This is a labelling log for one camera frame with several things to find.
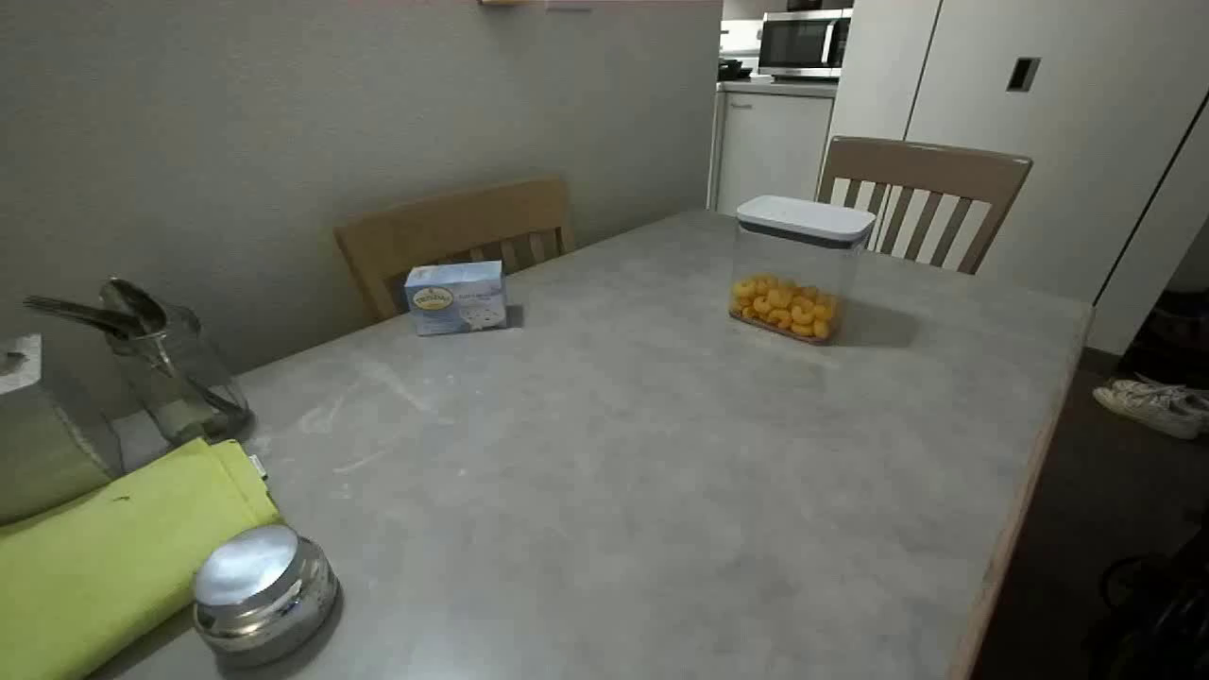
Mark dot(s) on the microwave oven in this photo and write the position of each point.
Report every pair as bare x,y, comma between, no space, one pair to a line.
803,43

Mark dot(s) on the small black pot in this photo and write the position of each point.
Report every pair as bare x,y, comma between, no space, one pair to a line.
735,70

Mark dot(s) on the wooden slat-back chair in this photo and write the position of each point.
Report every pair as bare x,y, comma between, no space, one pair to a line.
927,164

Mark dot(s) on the brown wooden chair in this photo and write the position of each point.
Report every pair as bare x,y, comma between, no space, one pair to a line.
439,227

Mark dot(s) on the metal spoon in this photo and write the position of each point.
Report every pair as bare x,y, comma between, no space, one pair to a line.
135,300

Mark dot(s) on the white container lid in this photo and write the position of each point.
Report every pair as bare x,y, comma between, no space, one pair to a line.
803,217

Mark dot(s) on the black floor equipment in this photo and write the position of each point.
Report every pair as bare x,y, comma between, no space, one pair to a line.
1163,617

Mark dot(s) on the clear plastic container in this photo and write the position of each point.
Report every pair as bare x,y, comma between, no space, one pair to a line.
793,260

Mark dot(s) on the dark metal utensil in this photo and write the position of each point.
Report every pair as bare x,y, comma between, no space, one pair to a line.
78,313

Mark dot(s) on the round silver tin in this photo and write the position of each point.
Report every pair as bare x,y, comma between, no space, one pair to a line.
260,591

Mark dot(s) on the green cloth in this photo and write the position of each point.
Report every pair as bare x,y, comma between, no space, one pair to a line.
99,553

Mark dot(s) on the orange snack pieces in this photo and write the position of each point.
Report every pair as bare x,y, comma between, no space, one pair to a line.
782,308

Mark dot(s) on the blue tea box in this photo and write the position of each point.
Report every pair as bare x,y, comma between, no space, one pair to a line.
454,300

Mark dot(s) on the white sneaker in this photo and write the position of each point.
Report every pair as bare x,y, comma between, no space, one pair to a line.
1145,408
1184,393

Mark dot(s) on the black wall plate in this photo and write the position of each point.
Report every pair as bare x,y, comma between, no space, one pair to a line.
1025,73

